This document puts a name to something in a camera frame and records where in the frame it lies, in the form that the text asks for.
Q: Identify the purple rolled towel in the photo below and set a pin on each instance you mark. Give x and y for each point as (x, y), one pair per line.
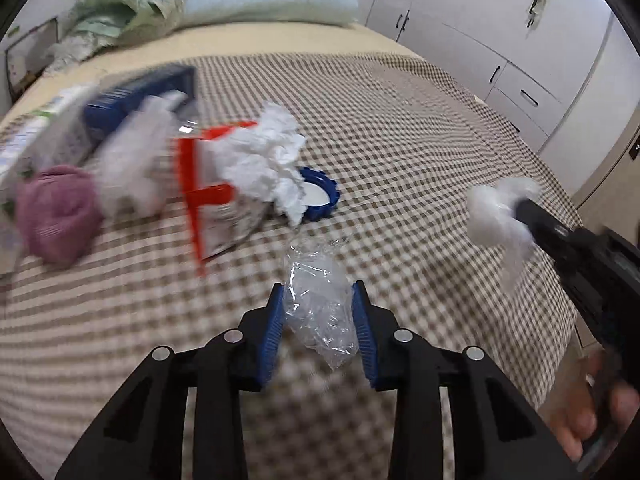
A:
(58, 214)

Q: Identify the white tissue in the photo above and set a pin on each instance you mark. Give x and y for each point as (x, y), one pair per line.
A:
(260, 161)

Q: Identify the black metal side rack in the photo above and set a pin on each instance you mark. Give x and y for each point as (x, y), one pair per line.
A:
(29, 56)

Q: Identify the white tissue wad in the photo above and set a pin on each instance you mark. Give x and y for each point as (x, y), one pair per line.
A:
(493, 223)

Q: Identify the white crumpled plastic bag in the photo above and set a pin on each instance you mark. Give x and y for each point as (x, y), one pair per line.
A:
(126, 175)

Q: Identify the green floral quilt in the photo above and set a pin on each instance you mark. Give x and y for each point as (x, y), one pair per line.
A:
(91, 26)

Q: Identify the person's right hand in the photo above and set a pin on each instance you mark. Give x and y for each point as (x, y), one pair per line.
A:
(574, 419)

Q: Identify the cream mattress sheet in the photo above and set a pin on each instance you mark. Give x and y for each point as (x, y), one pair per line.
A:
(221, 39)

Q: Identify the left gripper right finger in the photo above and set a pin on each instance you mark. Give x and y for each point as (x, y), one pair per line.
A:
(496, 434)

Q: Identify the blue bottle cap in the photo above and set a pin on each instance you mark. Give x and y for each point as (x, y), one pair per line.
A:
(321, 194)

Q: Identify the checkered brown bed blanket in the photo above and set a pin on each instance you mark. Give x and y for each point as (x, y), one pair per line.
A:
(405, 144)

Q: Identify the clear plastic bag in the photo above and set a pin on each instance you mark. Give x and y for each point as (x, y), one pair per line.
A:
(317, 300)

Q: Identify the beige room door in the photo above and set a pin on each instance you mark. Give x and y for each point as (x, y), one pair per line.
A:
(610, 196)

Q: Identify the white wardrobe cabinets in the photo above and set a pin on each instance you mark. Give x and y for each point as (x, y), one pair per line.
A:
(564, 72)

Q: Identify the dark blue small box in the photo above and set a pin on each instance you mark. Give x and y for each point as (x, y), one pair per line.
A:
(104, 113)

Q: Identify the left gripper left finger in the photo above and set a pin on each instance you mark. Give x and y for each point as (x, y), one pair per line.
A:
(140, 431)

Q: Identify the white milk carton box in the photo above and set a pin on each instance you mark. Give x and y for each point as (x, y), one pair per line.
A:
(51, 135)

